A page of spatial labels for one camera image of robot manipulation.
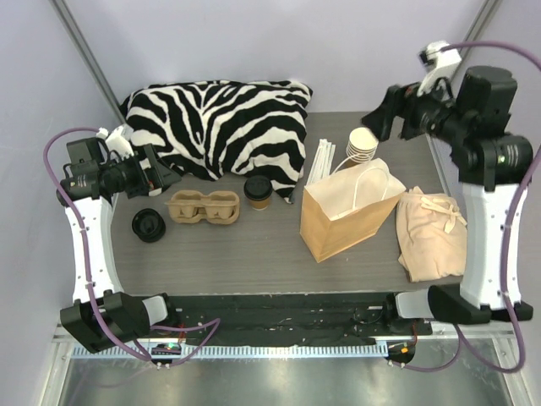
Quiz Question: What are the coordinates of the purple cable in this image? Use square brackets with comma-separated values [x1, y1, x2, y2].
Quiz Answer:
[396, 41, 541, 374]
[43, 127, 222, 373]

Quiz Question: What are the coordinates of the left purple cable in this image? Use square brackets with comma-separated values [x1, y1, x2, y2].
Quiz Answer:
[43, 127, 222, 373]

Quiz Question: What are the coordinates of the white wrapped straw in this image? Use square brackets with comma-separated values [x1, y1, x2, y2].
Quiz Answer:
[307, 139, 328, 185]
[317, 142, 336, 180]
[307, 139, 336, 184]

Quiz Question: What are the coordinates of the black lid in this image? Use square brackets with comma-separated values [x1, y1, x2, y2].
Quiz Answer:
[243, 175, 273, 201]
[131, 208, 167, 244]

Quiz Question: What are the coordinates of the white wrapped straw middle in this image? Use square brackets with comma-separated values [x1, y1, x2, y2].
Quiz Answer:
[307, 139, 336, 184]

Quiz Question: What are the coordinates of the cardboard cup carrier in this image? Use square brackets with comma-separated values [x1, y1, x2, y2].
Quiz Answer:
[166, 190, 240, 225]

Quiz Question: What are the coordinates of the white wrapped straw right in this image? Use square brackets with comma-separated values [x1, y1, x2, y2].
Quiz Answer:
[317, 142, 336, 180]

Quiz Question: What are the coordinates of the stack of paper cups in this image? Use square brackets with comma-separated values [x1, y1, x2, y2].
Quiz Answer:
[346, 127, 379, 167]

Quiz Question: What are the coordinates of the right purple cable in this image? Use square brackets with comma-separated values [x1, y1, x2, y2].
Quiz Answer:
[396, 41, 541, 374]

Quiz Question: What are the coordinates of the white wrapped straw left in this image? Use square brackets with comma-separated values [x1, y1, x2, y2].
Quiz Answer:
[307, 139, 328, 185]

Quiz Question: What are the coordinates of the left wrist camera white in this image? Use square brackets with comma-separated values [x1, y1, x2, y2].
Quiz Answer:
[96, 124, 134, 158]

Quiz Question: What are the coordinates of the beige cloth bag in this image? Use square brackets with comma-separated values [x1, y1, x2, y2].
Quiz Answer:
[396, 186, 467, 283]

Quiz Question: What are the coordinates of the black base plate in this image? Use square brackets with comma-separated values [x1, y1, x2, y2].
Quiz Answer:
[170, 293, 432, 347]

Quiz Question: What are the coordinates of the aluminium rail frame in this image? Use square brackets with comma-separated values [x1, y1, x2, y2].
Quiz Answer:
[41, 323, 533, 405]

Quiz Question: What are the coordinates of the zebra print pillow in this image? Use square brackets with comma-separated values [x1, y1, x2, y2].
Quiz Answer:
[119, 80, 313, 204]

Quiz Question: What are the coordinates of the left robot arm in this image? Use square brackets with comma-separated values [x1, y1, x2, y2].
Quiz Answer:
[57, 138, 181, 354]

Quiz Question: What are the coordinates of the single paper cup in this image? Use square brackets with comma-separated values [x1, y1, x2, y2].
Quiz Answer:
[249, 197, 271, 211]

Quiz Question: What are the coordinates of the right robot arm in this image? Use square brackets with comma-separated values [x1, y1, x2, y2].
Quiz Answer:
[361, 66, 533, 334]

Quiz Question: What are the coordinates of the brown paper bag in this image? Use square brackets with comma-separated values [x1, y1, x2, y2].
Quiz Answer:
[300, 158, 406, 263]

